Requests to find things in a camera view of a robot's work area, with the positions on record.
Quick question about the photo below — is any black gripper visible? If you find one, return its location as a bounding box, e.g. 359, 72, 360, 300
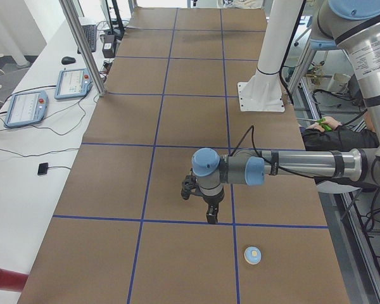
203, 189, 225, 224

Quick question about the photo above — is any blue service bell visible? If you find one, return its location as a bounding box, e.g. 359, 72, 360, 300
244, 246, 262, 265

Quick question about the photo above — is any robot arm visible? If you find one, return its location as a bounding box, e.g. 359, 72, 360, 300
181, 1, 380, 224

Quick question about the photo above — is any seated person in black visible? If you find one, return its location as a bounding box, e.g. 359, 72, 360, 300
300, 113, 379, 152

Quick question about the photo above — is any small black square puck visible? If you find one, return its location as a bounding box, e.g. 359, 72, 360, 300
37, 162, 49, 176

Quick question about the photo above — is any far blue teach pendant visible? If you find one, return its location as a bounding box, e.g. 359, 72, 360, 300
54, 68, 92, 100

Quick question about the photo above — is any blue teach pendant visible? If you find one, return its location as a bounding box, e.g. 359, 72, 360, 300
4, 91, 48, 128
54, 68, 92, 100

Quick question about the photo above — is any black power adapter box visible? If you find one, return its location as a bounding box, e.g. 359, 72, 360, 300
102, 35, 116, 58

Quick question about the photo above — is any black computer mouse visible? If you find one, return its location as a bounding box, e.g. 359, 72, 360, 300
61, 56, 76, 65

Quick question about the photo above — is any near blue teach pendant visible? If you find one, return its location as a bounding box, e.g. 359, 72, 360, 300
4, 91, 48, 128

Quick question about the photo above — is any black keyboard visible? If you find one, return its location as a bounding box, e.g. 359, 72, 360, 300
81, 25, 97, 53

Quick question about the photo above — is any red cylinder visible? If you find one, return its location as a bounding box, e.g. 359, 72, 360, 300
0, 268, 29, 292

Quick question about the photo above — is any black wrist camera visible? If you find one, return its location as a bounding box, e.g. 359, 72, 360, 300
180, 175, 201, 200

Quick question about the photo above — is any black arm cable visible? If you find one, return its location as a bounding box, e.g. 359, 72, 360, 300
228, 125, 317, 178

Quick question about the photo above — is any white camera pillar with base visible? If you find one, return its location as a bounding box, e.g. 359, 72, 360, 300
237, 0, 305, 113

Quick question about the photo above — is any green handled screwdriver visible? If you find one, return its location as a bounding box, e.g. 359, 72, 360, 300
315, 118, 333, 132

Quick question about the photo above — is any aluminium frame post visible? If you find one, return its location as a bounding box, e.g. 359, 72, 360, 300
59, 0, 106, 97

